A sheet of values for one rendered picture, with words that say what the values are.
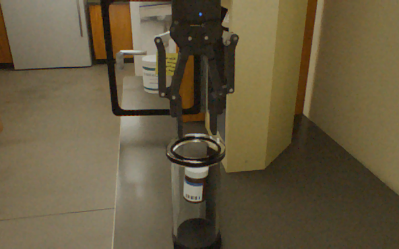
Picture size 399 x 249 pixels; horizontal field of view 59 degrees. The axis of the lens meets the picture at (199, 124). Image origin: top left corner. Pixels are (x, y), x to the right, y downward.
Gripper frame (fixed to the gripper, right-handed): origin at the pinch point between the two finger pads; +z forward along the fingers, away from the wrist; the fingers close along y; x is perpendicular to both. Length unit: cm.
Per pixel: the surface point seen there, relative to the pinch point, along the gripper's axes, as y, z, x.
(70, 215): 59, 123, -139
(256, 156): -21.1, 23.9, -25.2
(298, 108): -50, 26, -62
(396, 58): -56, -3, -23
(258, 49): -19.3, -5.6, -25.3
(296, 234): -21.5, 28.3, 1.2
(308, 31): -51, -3, -62
